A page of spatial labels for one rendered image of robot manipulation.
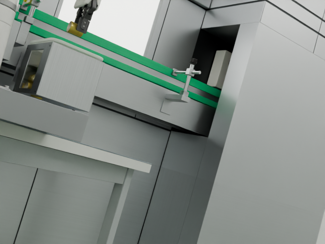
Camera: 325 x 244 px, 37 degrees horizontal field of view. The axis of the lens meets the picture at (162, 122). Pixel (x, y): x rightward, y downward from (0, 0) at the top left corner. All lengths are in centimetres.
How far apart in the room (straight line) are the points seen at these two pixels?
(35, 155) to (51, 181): 65
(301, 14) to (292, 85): 31
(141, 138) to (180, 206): 34
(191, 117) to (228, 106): 16
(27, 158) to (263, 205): 112
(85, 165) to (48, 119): 44
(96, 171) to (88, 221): 55
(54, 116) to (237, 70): 105
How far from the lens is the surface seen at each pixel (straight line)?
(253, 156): 202
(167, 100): 191
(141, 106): 186
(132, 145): 210
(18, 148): 127
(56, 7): 191
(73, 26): 149
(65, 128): 114
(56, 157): 139
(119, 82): 181
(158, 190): 216
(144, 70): 188
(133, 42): 205
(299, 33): 218
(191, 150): 204
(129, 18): 205
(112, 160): 154
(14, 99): 101
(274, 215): 217
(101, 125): 202
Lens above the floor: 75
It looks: 5 degrees up
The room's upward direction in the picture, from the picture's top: 16 degrees clockwise
